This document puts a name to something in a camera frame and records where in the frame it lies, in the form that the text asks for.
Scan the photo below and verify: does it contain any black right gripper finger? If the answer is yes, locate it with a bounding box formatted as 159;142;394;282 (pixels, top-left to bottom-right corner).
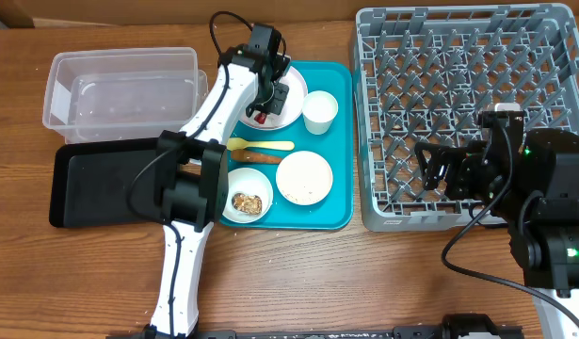
414;142;467;163
420;157;450;190

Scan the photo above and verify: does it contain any red wrapper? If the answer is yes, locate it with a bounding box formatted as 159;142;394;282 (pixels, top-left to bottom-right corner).
254;112;267;124

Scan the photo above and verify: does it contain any white paper cup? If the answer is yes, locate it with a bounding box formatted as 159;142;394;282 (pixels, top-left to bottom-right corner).
301;90;339;135

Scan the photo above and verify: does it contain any white bowl with rice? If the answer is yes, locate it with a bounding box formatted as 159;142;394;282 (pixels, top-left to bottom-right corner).
276;151;333;205

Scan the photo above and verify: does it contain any small white bowl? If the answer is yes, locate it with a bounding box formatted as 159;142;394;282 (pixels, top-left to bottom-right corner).
222;168;274;224

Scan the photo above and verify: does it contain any brown food chunk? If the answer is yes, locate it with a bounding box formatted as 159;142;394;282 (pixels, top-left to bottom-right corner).
232;192;263;216

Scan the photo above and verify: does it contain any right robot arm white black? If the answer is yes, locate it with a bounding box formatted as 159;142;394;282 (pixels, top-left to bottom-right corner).
415;125;579;338

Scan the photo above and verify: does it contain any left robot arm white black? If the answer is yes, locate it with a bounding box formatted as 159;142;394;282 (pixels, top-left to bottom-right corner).
125;43;291;338

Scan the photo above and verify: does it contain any grey dishwasher rack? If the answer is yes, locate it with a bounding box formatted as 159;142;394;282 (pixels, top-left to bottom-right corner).
350;3;579;232

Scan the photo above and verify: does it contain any large white plate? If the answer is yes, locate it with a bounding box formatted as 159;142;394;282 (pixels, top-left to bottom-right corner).
240;66;308;130

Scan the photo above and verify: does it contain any yellow plastic spoon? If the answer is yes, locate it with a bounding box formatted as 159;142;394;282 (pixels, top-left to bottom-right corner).
227;137;295;151

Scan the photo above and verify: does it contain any brown sausage stick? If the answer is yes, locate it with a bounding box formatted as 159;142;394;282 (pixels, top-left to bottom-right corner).
231;150;282;165

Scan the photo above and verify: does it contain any clear plastic bin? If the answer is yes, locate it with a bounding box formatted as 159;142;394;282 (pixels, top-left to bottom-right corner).
42;47;209;144

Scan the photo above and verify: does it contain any black plastic tray bin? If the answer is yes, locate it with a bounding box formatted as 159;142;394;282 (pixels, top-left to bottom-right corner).
49;138;172;229

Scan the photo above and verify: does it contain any black rail at bottom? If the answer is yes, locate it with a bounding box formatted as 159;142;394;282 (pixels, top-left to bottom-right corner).
105;313;525;339

